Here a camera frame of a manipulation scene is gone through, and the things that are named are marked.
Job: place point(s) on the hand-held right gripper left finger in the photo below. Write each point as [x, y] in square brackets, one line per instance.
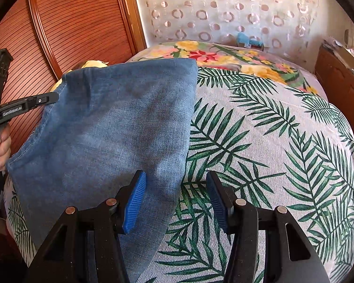
[134, 203]

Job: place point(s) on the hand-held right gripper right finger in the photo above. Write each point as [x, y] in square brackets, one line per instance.
[218, 206]

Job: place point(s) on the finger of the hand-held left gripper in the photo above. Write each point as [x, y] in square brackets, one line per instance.
[20, 106]

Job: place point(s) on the blue denim pants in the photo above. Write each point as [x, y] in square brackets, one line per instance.
[106, 129]

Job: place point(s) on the person's left hand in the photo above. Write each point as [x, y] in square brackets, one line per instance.
[1, 144]

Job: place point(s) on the palm leaf print sheet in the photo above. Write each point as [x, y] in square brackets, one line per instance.
[253, 141]

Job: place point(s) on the yellow plush toy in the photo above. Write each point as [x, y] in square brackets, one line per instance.
[91, 63]

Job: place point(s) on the floral blanket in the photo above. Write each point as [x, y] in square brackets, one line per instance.
[212, 54]

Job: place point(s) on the small cardboard box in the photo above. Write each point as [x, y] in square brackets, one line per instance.
[258, 47]

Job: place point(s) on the light blue cloth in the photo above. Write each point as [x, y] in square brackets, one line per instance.
[246, 39]

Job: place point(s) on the wooden cabinet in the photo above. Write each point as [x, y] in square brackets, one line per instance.
[342, 79]

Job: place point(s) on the open cardboard box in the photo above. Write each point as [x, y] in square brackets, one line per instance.
[346, 56]

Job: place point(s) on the sheer circle pattern curtain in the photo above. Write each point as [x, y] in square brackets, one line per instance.
[224, 6]

